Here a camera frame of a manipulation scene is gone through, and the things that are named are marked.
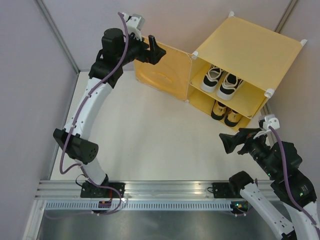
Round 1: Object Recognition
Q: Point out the gold loafer shoe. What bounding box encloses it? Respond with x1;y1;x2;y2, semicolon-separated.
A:
210;100;228;121
224;109;243;128

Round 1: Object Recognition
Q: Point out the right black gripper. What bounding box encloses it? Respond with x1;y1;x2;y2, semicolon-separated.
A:
219;126;278;178

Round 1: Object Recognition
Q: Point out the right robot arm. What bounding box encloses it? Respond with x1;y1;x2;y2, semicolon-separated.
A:
219;128;320;240

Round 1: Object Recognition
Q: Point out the yellow plastic shoe cabinet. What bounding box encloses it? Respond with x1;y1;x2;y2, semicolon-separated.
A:
187;11;307;131

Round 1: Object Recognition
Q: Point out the yellow cabinet door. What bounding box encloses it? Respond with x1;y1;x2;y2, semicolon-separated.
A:
133;42;192;101

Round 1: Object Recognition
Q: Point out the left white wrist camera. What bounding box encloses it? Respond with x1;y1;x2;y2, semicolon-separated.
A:
123;12;145;41

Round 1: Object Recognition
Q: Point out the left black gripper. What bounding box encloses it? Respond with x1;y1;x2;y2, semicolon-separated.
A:
116;30;165;66

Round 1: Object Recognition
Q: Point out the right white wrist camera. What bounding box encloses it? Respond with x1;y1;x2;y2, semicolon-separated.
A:
253;114;280;139

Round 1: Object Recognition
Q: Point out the aluminium corner post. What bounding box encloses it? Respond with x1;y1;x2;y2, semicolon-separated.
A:
34;0;80;76
273;0;300;34

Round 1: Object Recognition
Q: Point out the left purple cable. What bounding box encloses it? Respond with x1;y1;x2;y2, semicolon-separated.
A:
44;11;131;220

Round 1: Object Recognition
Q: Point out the white black sneaker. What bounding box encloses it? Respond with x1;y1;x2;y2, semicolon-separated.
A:
216;73;244;101
200;64;225;93

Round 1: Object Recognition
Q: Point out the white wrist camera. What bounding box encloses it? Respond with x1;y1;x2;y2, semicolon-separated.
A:
253;114;280;139
123;12;145;41

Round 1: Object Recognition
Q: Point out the white slotted cable duct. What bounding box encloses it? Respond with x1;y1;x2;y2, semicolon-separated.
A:
45;200;232;211

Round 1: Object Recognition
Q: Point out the right aluminium corner post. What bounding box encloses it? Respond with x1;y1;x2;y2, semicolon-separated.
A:
273;0;300;34

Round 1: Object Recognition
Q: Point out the left aluminium corner post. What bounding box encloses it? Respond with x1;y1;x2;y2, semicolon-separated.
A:
34;0;80;76

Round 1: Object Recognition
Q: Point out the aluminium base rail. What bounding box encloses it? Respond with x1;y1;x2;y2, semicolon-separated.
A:
34;179;283;203

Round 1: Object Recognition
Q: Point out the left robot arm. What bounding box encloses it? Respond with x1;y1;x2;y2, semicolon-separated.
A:
53;28;166;198

